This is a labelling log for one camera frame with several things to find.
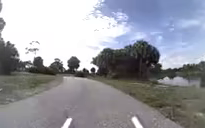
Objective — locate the clump of palm trees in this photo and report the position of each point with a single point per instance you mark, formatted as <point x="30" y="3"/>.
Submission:
<point x="130" y="61"/>

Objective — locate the row of distant trees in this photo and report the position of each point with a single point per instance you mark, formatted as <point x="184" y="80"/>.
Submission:
<point x="73" y="63"/>

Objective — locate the grey asphalt path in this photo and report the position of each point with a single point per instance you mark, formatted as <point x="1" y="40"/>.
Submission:
<point x="80" y="100"/>

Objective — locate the robot's own part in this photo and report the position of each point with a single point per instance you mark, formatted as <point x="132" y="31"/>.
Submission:
<point x="136" y="122"/>
<point x="66" y="123"/>

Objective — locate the pond water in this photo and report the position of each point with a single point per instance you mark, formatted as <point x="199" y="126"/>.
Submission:
<point x="178" y="81"/>

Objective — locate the green grass field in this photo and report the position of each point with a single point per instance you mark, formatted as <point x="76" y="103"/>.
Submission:
<point x="16" y="85"/>
<point x="176" y="100"/>

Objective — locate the distant tree line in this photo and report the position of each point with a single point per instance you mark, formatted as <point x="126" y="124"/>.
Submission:
<point x="193" y="68"/>

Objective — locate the tall dark trees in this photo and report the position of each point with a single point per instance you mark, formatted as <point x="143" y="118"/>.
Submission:
<point x="3" y="58"/>

